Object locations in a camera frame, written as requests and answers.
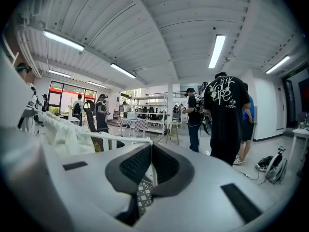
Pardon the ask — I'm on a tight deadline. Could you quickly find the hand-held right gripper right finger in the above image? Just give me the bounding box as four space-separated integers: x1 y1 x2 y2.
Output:
140 142 278 232

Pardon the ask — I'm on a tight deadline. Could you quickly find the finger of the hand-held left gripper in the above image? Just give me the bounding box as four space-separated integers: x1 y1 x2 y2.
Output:
0 48 36 129

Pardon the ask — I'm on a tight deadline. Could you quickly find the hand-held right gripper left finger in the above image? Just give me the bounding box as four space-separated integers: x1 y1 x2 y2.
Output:
0 127 153 232

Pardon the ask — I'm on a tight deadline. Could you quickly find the white drawstring cloth bag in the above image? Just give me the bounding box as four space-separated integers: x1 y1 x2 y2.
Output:
33 109 159 187

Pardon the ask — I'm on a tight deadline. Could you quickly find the brown hardcover book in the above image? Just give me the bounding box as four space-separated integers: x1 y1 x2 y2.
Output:
91 135 104 153

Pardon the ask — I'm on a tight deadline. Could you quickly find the ceiling light tube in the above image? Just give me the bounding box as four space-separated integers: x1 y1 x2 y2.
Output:
43 30 85 52
48 69 71 78
265 56 290 74
208 34 226 69
110 63 137 79

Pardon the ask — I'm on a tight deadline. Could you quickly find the woven lattice coffee table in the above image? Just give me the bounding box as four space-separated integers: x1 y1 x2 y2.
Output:
137 180 154 215

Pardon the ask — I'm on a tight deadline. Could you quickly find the yellow wooden stool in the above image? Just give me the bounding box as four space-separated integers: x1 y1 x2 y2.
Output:
166 121 181 146

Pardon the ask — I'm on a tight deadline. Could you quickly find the black office chair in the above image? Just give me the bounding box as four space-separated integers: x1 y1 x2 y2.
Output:
83 99 125 148

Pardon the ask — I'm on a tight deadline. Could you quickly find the grey backpack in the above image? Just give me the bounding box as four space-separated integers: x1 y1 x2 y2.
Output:
264 146 288 185

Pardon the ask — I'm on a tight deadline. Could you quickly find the checkered cloth white table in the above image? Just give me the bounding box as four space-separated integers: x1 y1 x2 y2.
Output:
119 118 149 139

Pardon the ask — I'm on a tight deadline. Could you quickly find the white shelving rack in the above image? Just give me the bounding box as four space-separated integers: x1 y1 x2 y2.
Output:
131 92 169 135

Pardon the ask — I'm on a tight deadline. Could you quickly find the plain white table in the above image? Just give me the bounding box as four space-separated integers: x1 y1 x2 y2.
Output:
288 127 309 163

